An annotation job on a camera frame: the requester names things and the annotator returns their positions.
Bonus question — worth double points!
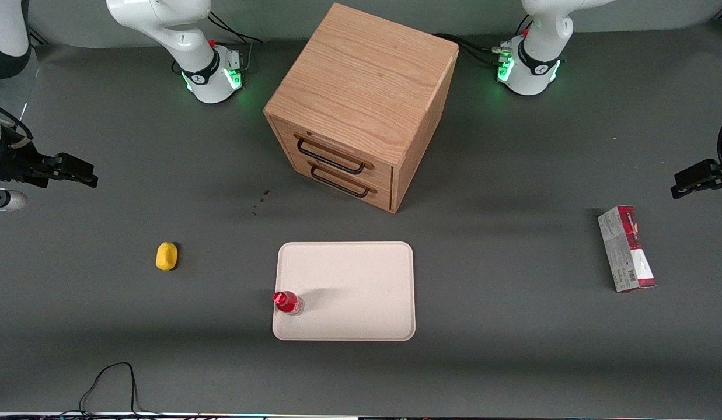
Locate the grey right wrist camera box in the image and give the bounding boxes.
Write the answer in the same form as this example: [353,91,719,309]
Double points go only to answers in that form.
[0,189,29,212]

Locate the black cables at right arm base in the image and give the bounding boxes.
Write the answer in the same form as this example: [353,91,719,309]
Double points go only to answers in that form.
[208,10,263,45]

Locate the black cables at arm base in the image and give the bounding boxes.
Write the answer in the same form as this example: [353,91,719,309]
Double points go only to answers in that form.
[208,10,263,45]
[434,33,504,66]

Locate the beige rectangular tray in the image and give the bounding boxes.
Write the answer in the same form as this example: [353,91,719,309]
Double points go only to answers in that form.
[272,241,416,342]

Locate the red coke bottle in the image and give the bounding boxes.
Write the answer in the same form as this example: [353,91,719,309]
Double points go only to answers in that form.
[273,290,305,316]

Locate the red and white carton box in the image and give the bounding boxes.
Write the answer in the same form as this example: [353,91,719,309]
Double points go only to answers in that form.
[598,205,657,293]

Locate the black cable at table edge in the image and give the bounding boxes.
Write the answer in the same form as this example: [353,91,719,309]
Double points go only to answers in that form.
[79,362,163,418]

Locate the wooden two-drawer cabinet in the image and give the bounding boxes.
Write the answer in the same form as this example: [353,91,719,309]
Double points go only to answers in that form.
[263,3,459,214]

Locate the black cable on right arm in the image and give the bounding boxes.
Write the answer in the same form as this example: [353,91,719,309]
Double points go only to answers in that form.
[0,100,33,146]

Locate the black cables at left arm base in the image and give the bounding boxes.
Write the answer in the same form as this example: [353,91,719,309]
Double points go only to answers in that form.
[434,33,504,66]

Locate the black drawer handle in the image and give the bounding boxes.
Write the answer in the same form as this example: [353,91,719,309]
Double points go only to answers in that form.
[308,162,378,198]
[294,135,374,175]

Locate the yellow lemon-shaped toy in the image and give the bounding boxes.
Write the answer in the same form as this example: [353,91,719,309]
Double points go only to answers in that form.
[156,242,179,271]

